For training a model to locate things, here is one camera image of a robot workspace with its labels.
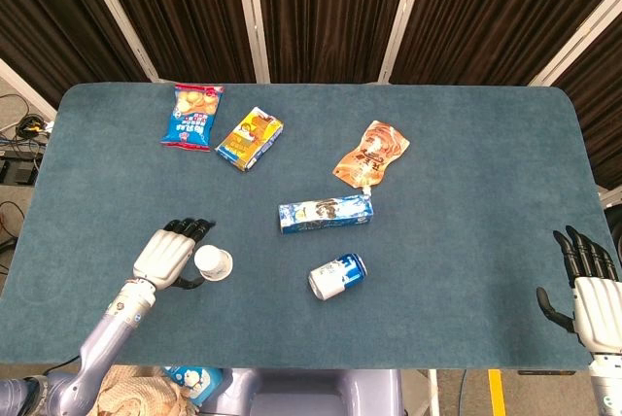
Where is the black power box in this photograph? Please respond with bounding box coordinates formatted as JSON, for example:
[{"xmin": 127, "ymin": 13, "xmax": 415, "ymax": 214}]
[{"xmin": 0, "ymin": 156, "xmax": 41, "ymax": 188}]

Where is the white table leg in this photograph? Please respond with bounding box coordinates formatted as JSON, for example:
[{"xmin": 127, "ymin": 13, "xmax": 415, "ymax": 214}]
[{"xmin": 426, "ymin": 369, "xmax": 441, "ymax": 416}]

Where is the blue cookie box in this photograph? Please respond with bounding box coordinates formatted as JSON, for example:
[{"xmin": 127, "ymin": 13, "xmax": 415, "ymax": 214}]
[{"xmin": 277, "ymin": 193, "xmax": 375, "ymax": 235}]

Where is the teal felt-covered table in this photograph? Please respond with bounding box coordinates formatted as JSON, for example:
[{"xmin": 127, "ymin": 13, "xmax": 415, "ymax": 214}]
[{"xmin": 0, "ymin": 83, "xmax": 614, "ymax": 372}]

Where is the white partition post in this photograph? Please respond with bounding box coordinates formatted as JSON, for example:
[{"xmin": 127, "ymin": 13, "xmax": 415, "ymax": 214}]
[
  {"xmin": 75, "ymin": 0, "xmax": 164, "ymax": 83},
  {"xmin": 377, "ymin": 0, "xmax": 432, "ymax": 85},
  {"xmin": 528, "ymin": 0, "xmax": 622, "ymax": 87},
  {"xmin": 231, "ymin": 0, "xmax": 271, "ymax": 85},
  {"xmin": 0, "ymin": 56, "xmax": 58, "ymax": 121}
]

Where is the brown curtain panel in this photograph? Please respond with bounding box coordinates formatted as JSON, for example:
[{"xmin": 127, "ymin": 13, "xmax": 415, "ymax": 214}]
[
  {"xmin": 255, "ymin": 0, "xmax": 414, "ymax": 85},
  {"xmin": 390, "ymin": 0, "xmax": 622, "ymax": 86},
  {"xmin": 0, "ymin": 0, "xmax": 150, "ymax": 109},
  {"xmin": 91, "ymin": 0, "xmax": 257, "ymax": 85},
  {"xmin": 553, "ymin": 12, "xmax": 622, "ymax": 191}
]

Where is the black yellow cable bundle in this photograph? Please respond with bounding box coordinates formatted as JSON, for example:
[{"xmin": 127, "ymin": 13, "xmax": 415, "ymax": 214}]
[{"xmin": 14, "ymin": 113, "xmax": 53, "ymax": 140}]

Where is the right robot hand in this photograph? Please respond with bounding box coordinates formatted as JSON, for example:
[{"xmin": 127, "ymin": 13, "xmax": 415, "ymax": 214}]
[{"xmin": 536, "ymin": 225, "xmax": 622, "ymax": 354}]

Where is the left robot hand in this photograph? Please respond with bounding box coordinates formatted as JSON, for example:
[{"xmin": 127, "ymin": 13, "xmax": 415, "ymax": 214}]
[{"xmin": 131, "ymin": 217, "xmax": 217, "ymax": 291}]

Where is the blue white drink can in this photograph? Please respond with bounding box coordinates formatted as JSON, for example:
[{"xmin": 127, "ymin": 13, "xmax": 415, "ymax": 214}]
[{"xmin": 307, "ymin": 253, "xmax": 369, "ymax": 300}]

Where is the yellow blue biscuit pack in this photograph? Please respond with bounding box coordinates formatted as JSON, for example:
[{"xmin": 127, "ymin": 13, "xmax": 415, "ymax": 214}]
[{"xmin": 215, "ymin": 105, "xmax": 285, "ymax": 173}]

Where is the blue red snack bag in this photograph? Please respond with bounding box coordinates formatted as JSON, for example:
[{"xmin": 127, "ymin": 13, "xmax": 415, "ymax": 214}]
[{"xmin": 159, "ymin": 83, "xmax": 225, "ymax": 153}]

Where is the orange drink pouch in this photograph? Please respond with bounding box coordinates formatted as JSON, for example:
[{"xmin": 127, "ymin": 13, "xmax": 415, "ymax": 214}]
[{"xmin": 332, "ymin": 119, "xmax": 411, "ymax": 193}]

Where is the white floral paper cup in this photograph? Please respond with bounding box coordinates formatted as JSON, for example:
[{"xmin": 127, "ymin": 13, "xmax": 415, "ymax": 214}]
[{"xmin": 193, "ymin": 244, "xmax": 234, "ymax": 283}]

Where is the blue cartoon snack packet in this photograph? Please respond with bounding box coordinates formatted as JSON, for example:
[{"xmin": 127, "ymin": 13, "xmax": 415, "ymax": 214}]
[{"xmin": 162, "ymin": 365, "xmax": 225, "ymax": 407}]

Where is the woven straw hat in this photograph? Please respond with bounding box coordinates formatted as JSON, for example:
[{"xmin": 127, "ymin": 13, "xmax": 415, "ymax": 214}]
[{"xmin": 89, "ymin": 364, "xmax": 195, "ymax": 416}]

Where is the lilac robot torso base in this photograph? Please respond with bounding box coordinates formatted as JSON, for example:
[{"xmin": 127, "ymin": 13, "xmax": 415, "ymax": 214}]
[{"xmin": 203, "ymin": 367, "xmax": 404, "ymax": 416}]

